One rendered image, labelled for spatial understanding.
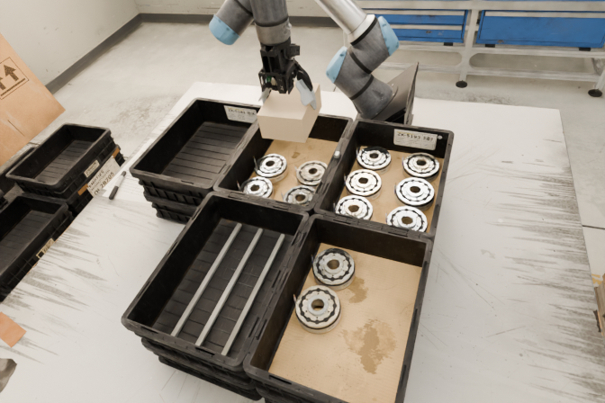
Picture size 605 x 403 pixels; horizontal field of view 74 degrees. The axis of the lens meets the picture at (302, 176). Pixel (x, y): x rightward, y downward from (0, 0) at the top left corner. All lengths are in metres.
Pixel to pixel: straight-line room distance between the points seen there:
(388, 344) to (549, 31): 2.44
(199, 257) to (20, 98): 2.77
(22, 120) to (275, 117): 2.87
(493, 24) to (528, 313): 2.12
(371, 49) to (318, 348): 0.91
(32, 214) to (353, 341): 1.76
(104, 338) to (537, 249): 1.21
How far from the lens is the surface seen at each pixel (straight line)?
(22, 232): 2.27
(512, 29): 3.00
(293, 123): 1.00
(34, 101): 3.76
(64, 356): 1.32
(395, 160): 1.28
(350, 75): 1.41
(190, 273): 1.12
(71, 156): 2.34
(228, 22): 1.02
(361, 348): 0.94
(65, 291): 1.44
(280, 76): 0.94
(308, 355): 0.94
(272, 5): 0.89
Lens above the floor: 1.71
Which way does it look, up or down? 45 degrees down
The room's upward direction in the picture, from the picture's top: 10 degrees counter-clockwise
